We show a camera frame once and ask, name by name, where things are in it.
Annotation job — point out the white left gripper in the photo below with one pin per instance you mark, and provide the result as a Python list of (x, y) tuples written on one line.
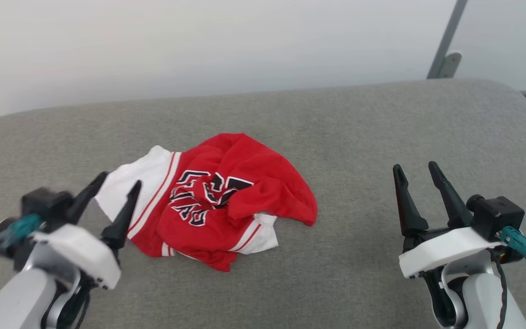
[(80, 253)]

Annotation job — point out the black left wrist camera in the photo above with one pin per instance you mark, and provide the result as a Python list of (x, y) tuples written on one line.
[(46, 203)]

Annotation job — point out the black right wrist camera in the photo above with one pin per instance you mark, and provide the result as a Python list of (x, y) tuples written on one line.
[(498, 217)]

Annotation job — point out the grey fabric sofa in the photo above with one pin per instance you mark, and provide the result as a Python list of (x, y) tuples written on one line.
[(363, 137)]

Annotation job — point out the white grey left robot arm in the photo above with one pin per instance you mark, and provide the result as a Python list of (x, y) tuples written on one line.
[(16, 297)]

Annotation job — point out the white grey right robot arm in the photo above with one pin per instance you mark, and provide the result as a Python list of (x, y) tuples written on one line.
[(482, 297)]

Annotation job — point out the grey pole foot bracket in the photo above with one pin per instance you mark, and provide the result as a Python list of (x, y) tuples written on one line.
[(450, 64)]

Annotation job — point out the grey metal pole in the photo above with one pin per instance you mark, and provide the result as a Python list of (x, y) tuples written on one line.
[(448, 32)]

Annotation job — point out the red and white jersey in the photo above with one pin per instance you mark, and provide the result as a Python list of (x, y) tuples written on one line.
[(254, 183)]

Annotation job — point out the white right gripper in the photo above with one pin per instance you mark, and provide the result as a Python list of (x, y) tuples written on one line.
[(445, 249)]

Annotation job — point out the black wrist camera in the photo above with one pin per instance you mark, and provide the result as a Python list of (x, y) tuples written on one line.
[(46, 203), (498, 217)]

